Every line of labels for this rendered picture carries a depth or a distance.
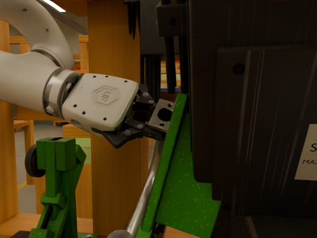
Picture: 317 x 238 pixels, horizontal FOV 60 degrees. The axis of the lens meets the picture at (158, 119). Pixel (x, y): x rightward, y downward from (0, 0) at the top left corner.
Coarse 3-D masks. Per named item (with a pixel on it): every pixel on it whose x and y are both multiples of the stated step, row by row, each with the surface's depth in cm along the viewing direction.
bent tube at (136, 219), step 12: (156, 108) 43; (168, 108) 43; (156, 120) 41; (168, 120) 46; (156, 144) 48; (156, 156) 49; (156, 168) 49; (144, 192) 48; (144, 204) 47; (132, 216) 46; (132, 228) 44
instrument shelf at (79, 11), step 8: (56, 0) 69; (64, 0) 69; (72, 0) 69; (80, 0) 69; (88, 0) 69; (96, 0) 69; (104, 0) 69; (64, 8) 75; (72, 8) 75; (80, 8) 75; (80, 16) 83
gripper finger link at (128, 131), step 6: (144, 126) 43; (126, 132) 42; (132, 132) 42; (138, 132) 42; (144, 132) 43; (150, 132) 42; (156, 132) 42; (162, 132) 42; (132, 138) 43; (156, 138) 43; (162, 138) 42
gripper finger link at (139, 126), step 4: (124, 120) 42; (128, 120) 43; (132, 120) 43; (136, 120) 43; (124, 124) 43; (128, 124) 42; (132, 124) 42; (136, 124) 42; (140, 124) 42; (124, 128) 44; (136, 128) 42; (140, 128) 42
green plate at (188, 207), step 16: (176, 112) 30; (176, 128) 31; (176, 144) 32; (160, 160) 31; (176, 160) 32; (160, 176) 32; (176, 176) 33; (192, 176) 32; (160, 192) 32; (176, 192) 33; (192, 192) 32; (208, 192) 32; (160, 208) 33; (176, 208) 33; (192, 208) 33; (208, 208) 32; (144, 224) 32; (176, 224) 33; (192, 224) 33; (208, 224) 32
